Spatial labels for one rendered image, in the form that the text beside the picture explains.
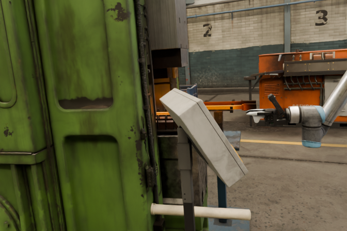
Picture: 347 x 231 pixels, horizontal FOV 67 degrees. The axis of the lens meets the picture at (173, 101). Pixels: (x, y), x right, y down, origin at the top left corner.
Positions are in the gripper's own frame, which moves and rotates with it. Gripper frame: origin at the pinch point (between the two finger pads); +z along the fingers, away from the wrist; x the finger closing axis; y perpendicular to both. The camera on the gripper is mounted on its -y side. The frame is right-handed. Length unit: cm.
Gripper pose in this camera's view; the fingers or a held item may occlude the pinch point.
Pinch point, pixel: (248, 111)
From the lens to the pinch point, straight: 149.7
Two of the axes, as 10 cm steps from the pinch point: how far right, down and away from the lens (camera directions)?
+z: -9.7, 0.3, 2.3
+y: 0.7, 9.8, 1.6
